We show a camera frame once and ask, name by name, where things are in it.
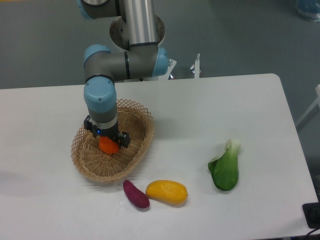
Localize woven wicker basket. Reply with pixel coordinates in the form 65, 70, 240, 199
71, 99, 154, 183

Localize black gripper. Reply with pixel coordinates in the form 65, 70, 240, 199
83, 115, 131, 149

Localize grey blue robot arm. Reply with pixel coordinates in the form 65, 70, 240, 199
77, 0, 168, 148

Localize white frame at right edge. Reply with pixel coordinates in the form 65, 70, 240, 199
295, 84, 320, 132

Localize purple sweet potato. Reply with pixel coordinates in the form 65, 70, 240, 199
122, 180, 150, 209

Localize black device at table corner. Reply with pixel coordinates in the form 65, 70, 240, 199
302, 202, 320, 229

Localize blue bag in background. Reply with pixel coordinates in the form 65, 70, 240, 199
295, 0, 320, 22

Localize green bok choy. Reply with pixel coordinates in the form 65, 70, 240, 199
207, 138, 241, 191

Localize orange fruit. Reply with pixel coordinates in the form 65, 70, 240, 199
98, 136, 119, 154

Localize yellow mango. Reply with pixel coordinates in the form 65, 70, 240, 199
145, 180, 188, 205

